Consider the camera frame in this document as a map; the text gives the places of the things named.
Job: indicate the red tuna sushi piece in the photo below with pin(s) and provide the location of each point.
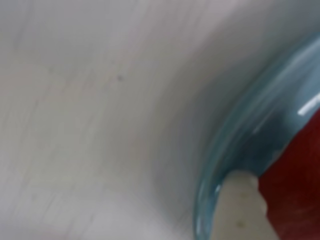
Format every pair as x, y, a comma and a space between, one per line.
297, 187

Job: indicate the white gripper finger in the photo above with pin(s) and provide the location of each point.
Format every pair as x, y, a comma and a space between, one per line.
237, 212

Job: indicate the light blue ceramic dish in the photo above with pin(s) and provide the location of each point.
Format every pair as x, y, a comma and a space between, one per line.
262, 112

